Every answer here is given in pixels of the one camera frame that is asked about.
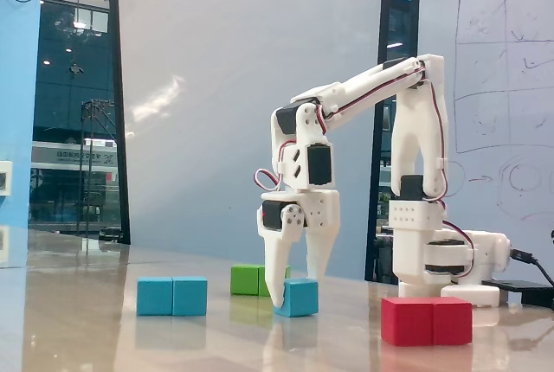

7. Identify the black window frame post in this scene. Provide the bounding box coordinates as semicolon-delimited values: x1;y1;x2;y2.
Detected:
106;0;132;246

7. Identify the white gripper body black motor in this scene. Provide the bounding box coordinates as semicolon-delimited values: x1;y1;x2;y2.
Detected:
259;189;341;232

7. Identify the long blue block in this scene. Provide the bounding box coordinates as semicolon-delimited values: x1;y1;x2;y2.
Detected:
136;276;209;317

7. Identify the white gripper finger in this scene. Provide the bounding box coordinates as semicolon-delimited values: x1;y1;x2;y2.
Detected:
305;227;338;281
257;203;307;309

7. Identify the flat black box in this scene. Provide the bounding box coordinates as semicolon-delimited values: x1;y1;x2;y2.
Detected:
481;279;554;307

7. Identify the white wall socket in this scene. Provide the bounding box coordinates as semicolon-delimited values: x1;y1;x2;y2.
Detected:
0;160;14;197

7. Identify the small blue cube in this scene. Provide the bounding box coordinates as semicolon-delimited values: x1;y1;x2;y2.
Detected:
273;277;320;318

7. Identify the black plug cable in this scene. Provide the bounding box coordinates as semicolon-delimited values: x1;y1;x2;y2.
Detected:
509;247;554;287

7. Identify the long green block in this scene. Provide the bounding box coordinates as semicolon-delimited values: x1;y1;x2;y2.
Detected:
229;264;292;298

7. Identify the long red block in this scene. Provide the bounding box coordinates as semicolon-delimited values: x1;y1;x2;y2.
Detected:
380;296;473;347

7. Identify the dark metal scaffold frame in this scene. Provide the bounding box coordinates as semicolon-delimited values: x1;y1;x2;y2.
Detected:
76;98;119;237

